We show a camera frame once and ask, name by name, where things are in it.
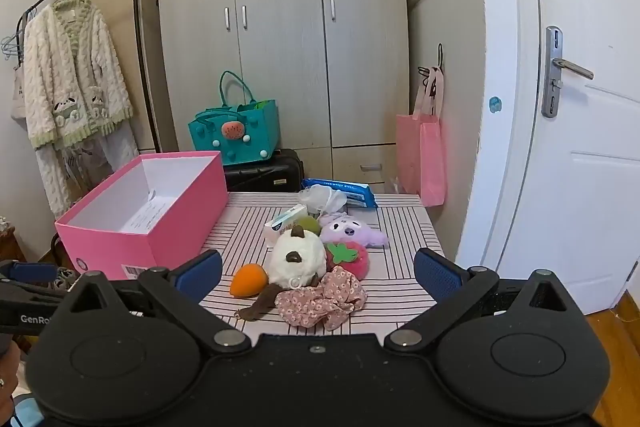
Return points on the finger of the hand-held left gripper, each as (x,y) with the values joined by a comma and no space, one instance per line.
(30,272)

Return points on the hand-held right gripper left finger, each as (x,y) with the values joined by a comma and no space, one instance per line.
(200,274)

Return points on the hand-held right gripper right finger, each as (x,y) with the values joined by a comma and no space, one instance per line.
(437,274)

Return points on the orange teardrop sponge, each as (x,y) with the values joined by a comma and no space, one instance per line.
(247,281)

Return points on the pink cardboard box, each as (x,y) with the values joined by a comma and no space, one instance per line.
(175,217)

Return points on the strawberry plush toy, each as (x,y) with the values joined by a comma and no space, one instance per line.
(357,262)

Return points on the white and brown plush toy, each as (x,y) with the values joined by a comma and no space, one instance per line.
(295,262)

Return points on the purple plush toy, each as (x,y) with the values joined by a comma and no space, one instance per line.
(345,232)

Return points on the pink floral scrunchie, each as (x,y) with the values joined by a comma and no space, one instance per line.
(320,302)

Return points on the brown wooden cabinet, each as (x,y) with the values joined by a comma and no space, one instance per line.
(9,247)

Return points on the pink striped tablecloth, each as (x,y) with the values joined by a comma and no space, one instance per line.
(400,232)

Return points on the small tissue pack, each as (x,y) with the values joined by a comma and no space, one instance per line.
(285,219)

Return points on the blue wet wipes packet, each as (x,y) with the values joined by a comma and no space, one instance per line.
(360,194)

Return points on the pink paper bag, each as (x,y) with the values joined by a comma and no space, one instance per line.
(425,157)

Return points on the black suitcase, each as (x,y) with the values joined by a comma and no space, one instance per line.
(270,172)

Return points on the clear plastic bag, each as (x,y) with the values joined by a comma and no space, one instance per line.
(320,197)

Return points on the teal felt handbag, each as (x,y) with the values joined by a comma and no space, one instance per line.
(250,132)

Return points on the white door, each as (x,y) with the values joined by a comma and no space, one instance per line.
(590,207)

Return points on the white tote bag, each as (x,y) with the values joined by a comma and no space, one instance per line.
(18,97)

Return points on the blue door sticker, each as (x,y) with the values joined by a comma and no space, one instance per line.
(495,104)

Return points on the white fleece robe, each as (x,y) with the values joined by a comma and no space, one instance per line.
(75,72)

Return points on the beige wardrobe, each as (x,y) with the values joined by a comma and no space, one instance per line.
(280,57)

